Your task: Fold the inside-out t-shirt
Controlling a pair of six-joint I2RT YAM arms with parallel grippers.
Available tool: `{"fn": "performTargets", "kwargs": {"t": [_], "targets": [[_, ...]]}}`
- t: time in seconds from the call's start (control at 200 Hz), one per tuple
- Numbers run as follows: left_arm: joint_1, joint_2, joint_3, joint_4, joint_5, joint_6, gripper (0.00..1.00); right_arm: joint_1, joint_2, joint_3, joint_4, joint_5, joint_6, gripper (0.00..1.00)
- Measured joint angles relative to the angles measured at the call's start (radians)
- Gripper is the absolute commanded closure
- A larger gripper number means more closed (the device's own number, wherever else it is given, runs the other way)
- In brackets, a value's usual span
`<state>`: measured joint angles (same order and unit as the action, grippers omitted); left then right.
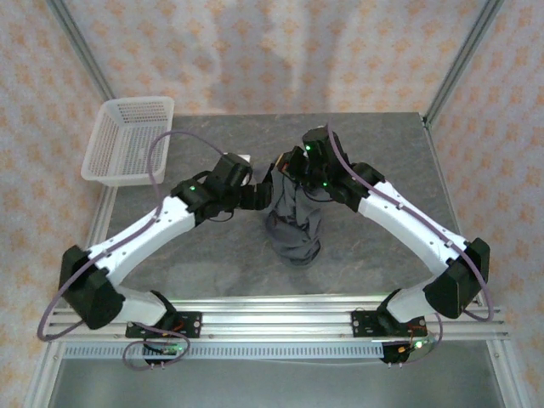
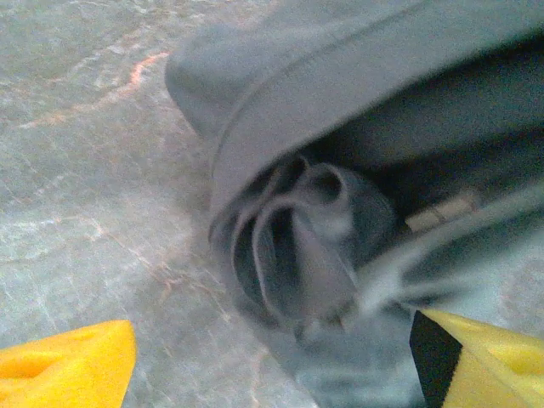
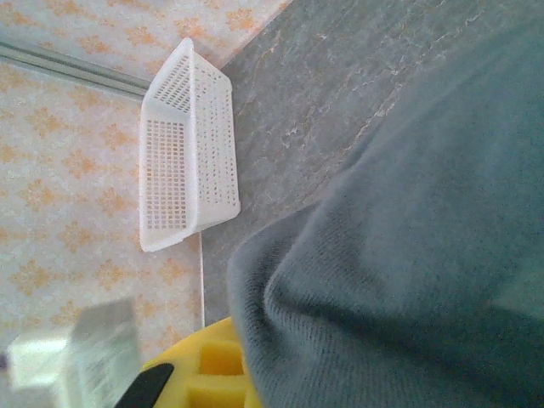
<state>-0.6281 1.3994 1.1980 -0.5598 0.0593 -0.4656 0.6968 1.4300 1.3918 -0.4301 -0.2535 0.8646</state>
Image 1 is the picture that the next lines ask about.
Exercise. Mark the grey t-shirt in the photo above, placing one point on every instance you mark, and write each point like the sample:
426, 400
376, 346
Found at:
293, 238

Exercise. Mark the white perforated plastic basket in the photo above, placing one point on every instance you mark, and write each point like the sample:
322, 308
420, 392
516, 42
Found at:
127, 140

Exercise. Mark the left small circuit board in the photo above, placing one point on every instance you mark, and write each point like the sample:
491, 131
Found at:
168, 349

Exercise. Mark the small circuit board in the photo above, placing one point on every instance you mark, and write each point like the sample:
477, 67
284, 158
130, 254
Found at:
418, 344
168, 349

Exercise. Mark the right small circuit board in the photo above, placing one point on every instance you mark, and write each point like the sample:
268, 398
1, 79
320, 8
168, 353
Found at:
418, 344

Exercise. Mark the right aluminium table rail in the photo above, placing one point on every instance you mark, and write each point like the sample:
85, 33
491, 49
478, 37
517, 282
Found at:
433, 146

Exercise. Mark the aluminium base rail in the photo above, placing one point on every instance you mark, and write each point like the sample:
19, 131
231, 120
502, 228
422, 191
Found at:
276, 323

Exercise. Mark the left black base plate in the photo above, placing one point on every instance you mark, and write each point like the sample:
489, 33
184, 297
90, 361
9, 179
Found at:
191, 325

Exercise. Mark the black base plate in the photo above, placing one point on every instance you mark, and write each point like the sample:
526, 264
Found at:
361, 325
191, 325

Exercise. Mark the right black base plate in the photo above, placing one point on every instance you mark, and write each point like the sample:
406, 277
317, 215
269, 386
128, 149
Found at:
361, 325

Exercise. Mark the right aluminium frame post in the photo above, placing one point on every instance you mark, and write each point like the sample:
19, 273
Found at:
463, 55

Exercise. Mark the aluminium frame post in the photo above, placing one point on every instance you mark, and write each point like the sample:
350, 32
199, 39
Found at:
463, 55
81, 47

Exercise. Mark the left aluminium frame post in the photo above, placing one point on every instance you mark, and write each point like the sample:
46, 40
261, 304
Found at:
81, 47

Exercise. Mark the left lower frame rail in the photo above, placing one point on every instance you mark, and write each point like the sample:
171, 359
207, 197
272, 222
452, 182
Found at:
42, 378

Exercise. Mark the frame rail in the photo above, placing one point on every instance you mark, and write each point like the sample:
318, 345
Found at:
42, 378
510, 378

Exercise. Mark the right lower frame rail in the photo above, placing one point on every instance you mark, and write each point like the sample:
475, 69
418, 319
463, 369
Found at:
510, 378

